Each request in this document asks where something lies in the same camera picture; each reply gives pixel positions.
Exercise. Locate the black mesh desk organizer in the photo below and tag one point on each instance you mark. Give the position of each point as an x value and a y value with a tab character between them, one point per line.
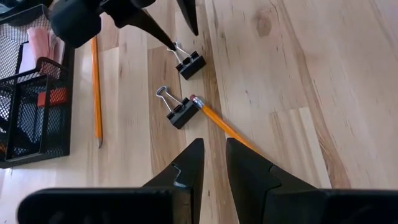
65	130

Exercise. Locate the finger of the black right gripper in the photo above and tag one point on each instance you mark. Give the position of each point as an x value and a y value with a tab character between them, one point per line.
77	21
188	14

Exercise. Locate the black binder clip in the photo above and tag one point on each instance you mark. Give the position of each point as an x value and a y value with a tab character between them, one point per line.
192	65
183	113

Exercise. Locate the pink white sticky note pad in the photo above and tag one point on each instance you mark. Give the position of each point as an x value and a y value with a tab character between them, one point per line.
46	46

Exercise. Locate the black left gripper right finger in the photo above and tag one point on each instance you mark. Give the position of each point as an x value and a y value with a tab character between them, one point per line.
280	202

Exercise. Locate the yellow wooden pencil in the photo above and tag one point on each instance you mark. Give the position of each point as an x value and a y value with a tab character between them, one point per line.
224	124
97	93

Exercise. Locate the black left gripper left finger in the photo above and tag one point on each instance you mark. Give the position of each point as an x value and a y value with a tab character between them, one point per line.
124	205

